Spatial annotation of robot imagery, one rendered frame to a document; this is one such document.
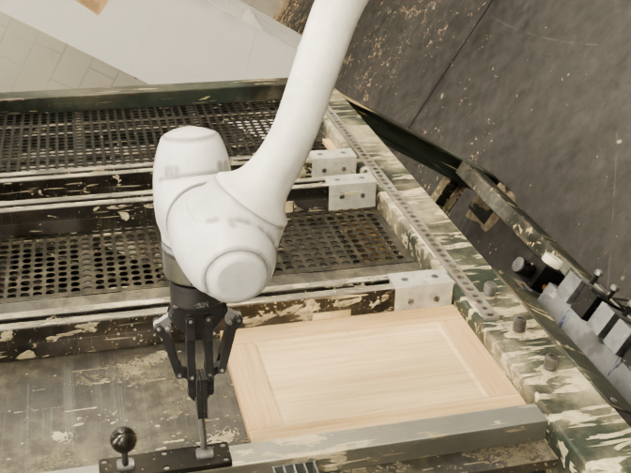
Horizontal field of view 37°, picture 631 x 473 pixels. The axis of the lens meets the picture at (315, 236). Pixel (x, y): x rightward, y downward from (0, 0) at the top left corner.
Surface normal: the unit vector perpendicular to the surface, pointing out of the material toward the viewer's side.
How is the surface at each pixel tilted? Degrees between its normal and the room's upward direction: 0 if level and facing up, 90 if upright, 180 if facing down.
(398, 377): 60
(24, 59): 90
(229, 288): 93
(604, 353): 0
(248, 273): 93
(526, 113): 0
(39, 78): 90
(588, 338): 0
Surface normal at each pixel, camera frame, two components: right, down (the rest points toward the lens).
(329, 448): 0.02, -0.90
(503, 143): -0.83, -0.37
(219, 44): 0.22, 0.47
